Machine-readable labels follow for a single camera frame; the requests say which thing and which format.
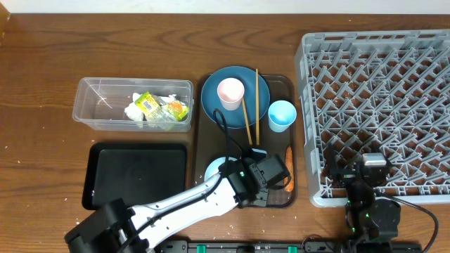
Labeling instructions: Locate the white tissue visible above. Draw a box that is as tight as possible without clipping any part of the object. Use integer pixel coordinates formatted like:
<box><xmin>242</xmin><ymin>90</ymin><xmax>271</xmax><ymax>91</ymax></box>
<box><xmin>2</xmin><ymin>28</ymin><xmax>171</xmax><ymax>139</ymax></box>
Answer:
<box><xmin>153</xmin><ymin>94</ymin><xmax>176</xmax><ymax>106</ymax></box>
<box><xmin>124</xmin><ymin>93</ymin><xmax>144</xmax><ymax>129</ymax></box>

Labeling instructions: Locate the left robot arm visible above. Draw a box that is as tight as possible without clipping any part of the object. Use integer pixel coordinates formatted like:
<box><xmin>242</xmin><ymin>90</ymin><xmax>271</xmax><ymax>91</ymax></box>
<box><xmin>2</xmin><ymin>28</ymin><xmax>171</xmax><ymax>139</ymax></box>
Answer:
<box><xmin>65</xmin><ymin>157</ymin><xmax>273</xmax><ymax>252</ymax></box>

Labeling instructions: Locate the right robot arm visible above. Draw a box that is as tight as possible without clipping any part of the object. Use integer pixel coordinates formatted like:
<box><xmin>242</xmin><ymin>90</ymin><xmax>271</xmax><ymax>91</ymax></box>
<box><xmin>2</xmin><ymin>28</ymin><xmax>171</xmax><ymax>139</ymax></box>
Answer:
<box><xmin>326</xmin><ymin>144</ymin><xmax>401</xmax><ymax>252</ymax></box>

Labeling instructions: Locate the orange carrot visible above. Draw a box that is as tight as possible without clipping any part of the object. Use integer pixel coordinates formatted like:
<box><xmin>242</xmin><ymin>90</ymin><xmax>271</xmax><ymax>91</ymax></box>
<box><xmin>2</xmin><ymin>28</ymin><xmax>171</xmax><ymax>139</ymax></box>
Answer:
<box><xmin>284</xmin><ymin>146</ymin><xmax>295</xmax><ymax>193</ymax></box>

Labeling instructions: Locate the left wooden chopstick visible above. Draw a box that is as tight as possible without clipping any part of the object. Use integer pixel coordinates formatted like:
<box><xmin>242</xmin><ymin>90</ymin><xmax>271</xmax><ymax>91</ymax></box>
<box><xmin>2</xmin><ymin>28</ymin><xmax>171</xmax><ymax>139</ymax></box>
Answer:
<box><xmin>241</xmin><ymin>97</ymin><xmax>253</xmax><ymax>146</ymax></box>

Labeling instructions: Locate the clear plastic waste bin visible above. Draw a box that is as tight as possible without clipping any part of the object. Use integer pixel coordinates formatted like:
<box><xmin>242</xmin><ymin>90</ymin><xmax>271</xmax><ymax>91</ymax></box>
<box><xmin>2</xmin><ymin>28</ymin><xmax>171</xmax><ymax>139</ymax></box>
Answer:
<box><xmin>72</xmin><ymin>77</ymin><xmax>194</xmax><ymax>132</ymax></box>

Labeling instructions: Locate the light blue plastic cup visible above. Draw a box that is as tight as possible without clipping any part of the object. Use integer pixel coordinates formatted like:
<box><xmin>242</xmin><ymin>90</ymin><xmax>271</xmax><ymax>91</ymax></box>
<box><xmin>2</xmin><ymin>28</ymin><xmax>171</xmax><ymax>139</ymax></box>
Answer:
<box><xmin>268</xmin><ymin>100</ymin><xmax>297</xmax><ymax>133</ymax></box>

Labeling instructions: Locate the right wooden chopstick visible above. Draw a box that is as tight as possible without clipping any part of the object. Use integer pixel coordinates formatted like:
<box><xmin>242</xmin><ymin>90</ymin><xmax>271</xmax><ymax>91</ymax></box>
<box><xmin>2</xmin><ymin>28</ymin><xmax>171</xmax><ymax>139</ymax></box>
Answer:
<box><xmin>255</xmin><ymin>69</ymin><xmax>260</xmax><ymax>145</ymax></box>

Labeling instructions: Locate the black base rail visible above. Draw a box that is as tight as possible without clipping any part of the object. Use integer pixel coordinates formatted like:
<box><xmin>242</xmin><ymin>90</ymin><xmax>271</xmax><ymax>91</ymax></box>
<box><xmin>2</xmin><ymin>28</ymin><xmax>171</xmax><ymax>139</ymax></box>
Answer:
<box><xmin>152</xmin><ymin>239</ymin><xmax>422</xmax><ymax>253</ymax></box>

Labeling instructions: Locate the light blue bowl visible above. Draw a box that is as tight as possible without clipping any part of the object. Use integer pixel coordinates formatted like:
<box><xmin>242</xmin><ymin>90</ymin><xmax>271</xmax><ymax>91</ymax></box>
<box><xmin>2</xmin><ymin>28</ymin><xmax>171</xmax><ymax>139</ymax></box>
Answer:
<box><xmin>204</xmin><ymin>148</ymin><xmax>268</xmax><ymax>183</ymax></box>

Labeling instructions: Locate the wooden chopstick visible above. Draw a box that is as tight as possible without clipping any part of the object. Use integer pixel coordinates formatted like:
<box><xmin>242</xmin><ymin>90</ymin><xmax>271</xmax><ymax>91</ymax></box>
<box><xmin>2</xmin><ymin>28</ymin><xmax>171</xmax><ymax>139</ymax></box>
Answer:
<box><xmin>241</xmin><ymin>97</ymin><xmax>253</xmax><ymax>146</ymax></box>
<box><xmin>255</xmin><ymin>69</ymin><xmax>260</xmax><ymax>145</ymax></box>

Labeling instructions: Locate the grey dishwasher rack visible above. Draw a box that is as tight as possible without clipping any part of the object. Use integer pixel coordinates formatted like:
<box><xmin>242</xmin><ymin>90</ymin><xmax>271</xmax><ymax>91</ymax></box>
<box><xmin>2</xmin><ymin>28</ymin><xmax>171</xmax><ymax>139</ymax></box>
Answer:
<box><xmin>295</xmin><ymin>30</ymin><xmax>449</xmax><ymax>207</ymax></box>

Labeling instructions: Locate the dark blue plate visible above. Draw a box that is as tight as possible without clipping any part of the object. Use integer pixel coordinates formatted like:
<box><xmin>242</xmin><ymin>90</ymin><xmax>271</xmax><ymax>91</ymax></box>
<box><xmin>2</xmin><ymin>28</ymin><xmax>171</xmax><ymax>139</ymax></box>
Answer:
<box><xmin>201</xmin><ymin>66</ymin><xmax>270</xmax><ymax>129</ymax></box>

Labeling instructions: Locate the black plastic tray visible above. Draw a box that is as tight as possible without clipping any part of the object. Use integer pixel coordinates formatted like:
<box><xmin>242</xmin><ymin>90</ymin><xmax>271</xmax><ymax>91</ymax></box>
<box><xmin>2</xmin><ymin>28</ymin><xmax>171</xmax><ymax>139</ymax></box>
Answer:
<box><xmin>82</xmin><ymin>143</ymin><xmax>187</xmax><ymax>210</ymax></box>

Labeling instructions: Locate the brown plastic serving tray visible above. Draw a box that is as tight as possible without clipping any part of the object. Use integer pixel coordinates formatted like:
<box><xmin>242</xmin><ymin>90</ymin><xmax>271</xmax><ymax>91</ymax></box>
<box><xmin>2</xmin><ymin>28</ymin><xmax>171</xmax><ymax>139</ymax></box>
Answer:
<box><xmin>189</xmin><ymin>74</ymin><xmax>297</xmax><ymax>208</ymax></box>

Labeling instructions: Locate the pink plastic cup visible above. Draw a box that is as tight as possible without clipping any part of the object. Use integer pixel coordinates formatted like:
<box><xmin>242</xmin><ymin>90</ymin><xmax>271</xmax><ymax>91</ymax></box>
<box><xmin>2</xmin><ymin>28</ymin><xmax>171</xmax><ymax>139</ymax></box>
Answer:
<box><xmin>217</xmin><ymin>78</ymin><xmax>245</xmax><ymax>111</ymax></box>

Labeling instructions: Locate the green yellow snack wrapper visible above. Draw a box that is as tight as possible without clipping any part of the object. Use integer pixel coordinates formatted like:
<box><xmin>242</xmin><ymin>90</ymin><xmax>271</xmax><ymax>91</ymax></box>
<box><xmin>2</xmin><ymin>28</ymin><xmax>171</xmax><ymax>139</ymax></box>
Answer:
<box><xmin>135</xmin><ymin>91</ymin><xmax>189</xmax><ymax>131</ymax></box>

